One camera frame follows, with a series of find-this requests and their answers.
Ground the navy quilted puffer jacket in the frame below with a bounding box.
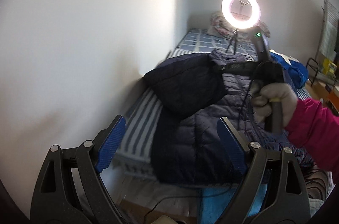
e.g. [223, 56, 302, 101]
[143, 48, 316, 185]

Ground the pink jacket sleeve forearm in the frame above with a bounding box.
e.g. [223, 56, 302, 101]
[285, 98, 338, 184]

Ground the black metal clothes rack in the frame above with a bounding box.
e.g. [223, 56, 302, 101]
[306, 5, 338, 86]

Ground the grey gloved right hand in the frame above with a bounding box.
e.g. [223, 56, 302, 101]
[250, 83, 299, 128]

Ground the blue white crumpled jacket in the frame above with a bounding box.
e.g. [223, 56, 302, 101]
[270, 49, 308, 89]

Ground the black mini tripod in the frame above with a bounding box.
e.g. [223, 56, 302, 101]
[226, 29, 238, 55]

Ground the blue under-bed box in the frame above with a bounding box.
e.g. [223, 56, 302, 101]
[198, 184, 267, 224]

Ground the yellow box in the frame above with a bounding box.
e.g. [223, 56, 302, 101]
[322, 58, 337, 78]

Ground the floral folded quilt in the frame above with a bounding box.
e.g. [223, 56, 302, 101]
[207, 11, 271, 41]

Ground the striped hanging towel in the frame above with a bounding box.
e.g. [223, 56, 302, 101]
[319, 0, 338, 61]

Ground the blue checked blanket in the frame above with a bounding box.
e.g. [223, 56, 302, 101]
[168, 29, 257, 60]

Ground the blue white striped bed sheet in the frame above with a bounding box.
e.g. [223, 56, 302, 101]
[117, 54, 323, 179]

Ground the white glowing ring light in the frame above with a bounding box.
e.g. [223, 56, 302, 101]
[221, 0, 261, 30]

